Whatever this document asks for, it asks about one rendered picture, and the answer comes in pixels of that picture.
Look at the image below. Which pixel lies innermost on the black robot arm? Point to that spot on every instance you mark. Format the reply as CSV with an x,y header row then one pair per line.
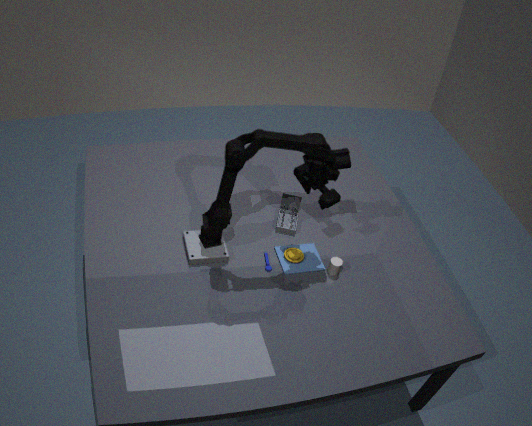
x,y
318,155

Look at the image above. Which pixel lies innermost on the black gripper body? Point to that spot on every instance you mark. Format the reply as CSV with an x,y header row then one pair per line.
x,y
328,197

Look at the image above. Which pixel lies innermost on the yellow round plate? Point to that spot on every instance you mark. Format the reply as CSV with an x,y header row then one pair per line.
x,y
294,255

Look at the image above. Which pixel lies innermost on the light blue flat square mat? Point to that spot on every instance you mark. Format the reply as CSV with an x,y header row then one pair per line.
x,y
311,263

